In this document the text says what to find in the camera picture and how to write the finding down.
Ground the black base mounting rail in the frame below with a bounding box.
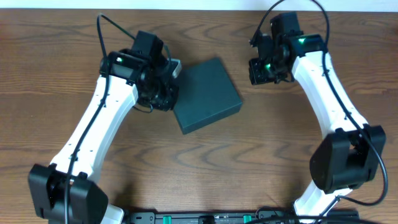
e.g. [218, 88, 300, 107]
[122, 209, 359, 224]

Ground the dark green gift box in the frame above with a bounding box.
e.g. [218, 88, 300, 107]
[173, 57, 243, 134]

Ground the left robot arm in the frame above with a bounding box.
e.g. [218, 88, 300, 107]
[28, 31, 181, 223]

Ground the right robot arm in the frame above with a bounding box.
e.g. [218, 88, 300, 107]
[249, 12, 386, 223]

